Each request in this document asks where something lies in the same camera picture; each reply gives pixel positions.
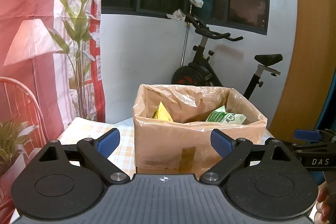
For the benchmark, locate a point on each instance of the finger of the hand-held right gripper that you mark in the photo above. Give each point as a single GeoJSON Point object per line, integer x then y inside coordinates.
{"type": "Point", "coordinates": [307, 134]}
{"type": "Point", "coordinates": [304, 146]}

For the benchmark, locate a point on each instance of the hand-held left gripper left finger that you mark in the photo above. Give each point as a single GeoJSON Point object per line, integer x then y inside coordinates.
{"type": "Point", "coordinates": [108, 140]}

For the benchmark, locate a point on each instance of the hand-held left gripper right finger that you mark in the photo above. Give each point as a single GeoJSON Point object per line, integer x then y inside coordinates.
{"type": "Point", "coordinates": [222, 144]}

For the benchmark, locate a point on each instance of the green and white snack packet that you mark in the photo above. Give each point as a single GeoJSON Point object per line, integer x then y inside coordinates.
{"type": "Point", "coordinates": [223, 117]}

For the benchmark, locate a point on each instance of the plastic-lined cardboard box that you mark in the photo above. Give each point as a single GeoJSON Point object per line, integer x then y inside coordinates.
{"type": "Point", "coordinates": [162, 145]}

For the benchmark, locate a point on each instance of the yellow snack packet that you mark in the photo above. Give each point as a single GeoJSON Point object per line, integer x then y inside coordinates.
{"type": "Point", "coordinates": [163, 113]}

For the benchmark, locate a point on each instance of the person's right hand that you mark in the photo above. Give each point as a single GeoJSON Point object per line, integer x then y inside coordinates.
{"type": "Point", "coordinates": [323, 200]}

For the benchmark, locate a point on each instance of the checked floral tablecloth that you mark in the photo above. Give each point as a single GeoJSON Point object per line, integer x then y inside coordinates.
{"type": "Point", "coordinates": [123, 150]}

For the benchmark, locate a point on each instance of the blue curtain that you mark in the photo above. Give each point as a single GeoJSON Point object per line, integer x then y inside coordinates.
{"type": "Point", "coordinates": [330, 119]}

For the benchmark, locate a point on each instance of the black exercise bike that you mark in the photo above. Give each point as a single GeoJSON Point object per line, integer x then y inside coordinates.
{"type": "Point", "coordinates": [194, 74]}

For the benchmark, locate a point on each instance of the yellow wooden door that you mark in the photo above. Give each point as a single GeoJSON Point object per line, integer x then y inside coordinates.
{"type": "Point", "coordinates": [309, 29]}

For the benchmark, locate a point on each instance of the crumpled white cloth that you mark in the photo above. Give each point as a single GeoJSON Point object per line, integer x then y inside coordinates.
{"type": "Point", "coordinates": [176, 15]}

